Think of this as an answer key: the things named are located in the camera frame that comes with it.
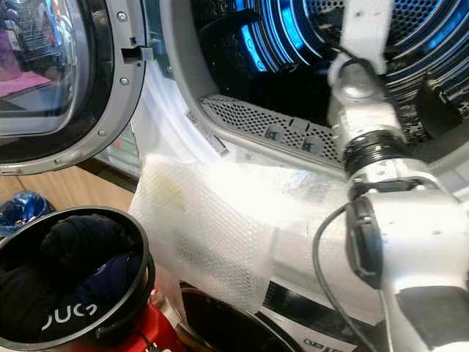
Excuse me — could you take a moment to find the black clothes pile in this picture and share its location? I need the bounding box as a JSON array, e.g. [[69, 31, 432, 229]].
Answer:
[[0, 214, 136, 342]]

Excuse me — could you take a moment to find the black garment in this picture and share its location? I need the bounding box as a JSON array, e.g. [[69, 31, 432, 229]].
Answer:
[[234, 66, 338, 131]]

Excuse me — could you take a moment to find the white washing machine black panel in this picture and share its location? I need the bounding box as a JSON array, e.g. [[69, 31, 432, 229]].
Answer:
[[180, 279, 389, 352]]

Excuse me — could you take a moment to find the bin with blue bag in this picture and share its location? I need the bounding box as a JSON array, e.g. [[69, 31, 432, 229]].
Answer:
[[0, 191, 56, 237]]

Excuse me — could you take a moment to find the round glass dryer door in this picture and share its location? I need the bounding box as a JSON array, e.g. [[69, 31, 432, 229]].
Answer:
[[0, 0, 147, 175]]

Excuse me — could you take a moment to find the navy garment with logo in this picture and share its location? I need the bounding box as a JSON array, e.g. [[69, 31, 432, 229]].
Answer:
[[84, 253, 144, 309]]

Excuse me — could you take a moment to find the black round laundry bucket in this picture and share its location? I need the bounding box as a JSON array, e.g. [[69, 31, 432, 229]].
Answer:
[[0, 205, 156, 349]]

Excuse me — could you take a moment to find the white barcode label strip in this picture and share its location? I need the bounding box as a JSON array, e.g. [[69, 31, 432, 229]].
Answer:
[[185, 109, 229, 156]]

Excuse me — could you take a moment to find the clear bubble wrap sheet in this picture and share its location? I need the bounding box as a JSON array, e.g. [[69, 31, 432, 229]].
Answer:
[[128, 70, 411, 316]]

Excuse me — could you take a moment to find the red plastic stool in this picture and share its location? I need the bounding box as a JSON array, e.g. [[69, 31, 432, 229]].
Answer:
[[103, 292, 195, 352]]

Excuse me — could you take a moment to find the black drum paddle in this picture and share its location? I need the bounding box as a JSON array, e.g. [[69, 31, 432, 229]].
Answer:
[[414, 73, 469, 144], [198, 9, 265, 45]]

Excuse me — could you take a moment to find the black round washer door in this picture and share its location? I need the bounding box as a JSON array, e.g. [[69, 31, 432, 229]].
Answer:
[[180, 288, 301, 352]]

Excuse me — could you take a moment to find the grey perforated lint filter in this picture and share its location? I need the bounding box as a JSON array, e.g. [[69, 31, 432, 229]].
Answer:
[[202, 94, 352, 166]]

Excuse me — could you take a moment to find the perforated steel dryer drum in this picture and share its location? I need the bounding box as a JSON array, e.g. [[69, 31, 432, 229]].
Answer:
[[191, 0, 469, 144]]

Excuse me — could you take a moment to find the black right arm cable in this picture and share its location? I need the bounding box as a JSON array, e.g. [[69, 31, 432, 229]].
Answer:
[[311, 204, 382, 352]]

